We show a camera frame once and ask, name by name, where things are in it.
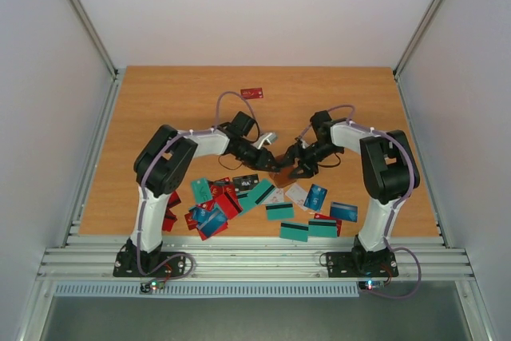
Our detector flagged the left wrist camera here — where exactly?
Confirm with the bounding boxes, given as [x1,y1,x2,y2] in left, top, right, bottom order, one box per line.
[253,132,278,149]

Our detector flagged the teal card bottom right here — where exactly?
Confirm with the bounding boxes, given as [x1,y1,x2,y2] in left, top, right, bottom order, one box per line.
[308,219,338,238]

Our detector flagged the brown leather card holder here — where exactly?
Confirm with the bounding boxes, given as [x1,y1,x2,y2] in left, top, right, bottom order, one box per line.
[268,165,297,188]

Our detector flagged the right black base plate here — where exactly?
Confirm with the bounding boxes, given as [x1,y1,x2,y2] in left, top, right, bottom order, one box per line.
[326,250,399,279]

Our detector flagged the teal card black stripe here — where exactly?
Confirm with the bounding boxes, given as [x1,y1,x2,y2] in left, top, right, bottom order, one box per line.
[237,179,275,215]
[265,202,295,221]
[279,221,309,242]

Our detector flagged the blue card far right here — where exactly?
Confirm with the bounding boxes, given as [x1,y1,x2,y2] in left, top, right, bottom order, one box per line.
[330,201,358,223]

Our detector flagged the red card bottom right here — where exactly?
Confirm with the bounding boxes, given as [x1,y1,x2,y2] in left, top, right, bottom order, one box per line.
[314,213,342,237]

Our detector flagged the white card centre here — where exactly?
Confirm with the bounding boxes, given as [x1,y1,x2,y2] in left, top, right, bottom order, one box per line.
[263,188,284,204]

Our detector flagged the red card black stripe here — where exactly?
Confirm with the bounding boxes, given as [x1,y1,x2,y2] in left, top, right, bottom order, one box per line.
[215,192,243,220]
[162,208,177,232]

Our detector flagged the slotted grey cable duct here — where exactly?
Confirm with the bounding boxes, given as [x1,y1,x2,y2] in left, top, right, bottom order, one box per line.
[53,281,359,299]

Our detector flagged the red card black stripe centre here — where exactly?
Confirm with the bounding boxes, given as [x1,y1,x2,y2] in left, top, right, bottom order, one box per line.
[215,192,243,220]

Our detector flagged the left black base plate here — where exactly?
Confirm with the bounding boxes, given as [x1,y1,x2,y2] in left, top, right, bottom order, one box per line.
[113,239,189,279]

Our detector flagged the teal card upper left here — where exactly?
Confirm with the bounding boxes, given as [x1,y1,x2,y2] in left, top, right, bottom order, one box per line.
[191,178,212,204]

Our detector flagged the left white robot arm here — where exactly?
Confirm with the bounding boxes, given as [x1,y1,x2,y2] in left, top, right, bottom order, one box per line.
[114,112,279,276]

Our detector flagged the red card black stripe left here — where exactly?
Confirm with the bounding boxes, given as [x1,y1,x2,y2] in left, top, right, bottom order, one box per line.
[162,208,177,232]

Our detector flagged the lone red card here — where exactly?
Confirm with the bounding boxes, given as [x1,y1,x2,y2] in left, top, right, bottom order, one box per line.
[240,88,263,100]

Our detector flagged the red card upper left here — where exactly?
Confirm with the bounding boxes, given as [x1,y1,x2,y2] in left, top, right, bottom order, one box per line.
[167,191,181,209]

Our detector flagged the white card right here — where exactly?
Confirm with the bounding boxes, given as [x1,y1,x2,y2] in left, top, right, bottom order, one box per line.
[285,183,307,211]

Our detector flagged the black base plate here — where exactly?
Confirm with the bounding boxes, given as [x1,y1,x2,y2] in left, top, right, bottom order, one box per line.
[113,239,189,279]
[326,250,399,279]

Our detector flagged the teal card black stripe centre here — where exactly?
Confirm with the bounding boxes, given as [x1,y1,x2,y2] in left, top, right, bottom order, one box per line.
[237,179,275,215]

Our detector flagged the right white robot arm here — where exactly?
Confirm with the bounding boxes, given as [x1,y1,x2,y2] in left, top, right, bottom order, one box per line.
[278,110,420,276]

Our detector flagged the blue card lower pile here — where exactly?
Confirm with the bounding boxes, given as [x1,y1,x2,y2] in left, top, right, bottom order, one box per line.
[196,208,228,240]

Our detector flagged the white card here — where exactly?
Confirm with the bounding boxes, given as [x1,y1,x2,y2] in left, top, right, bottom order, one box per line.
[285,183,307,211]
[263,188,284,204]

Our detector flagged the black vip card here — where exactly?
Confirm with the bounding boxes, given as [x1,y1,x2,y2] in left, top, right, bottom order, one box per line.
[232,174,259,192]

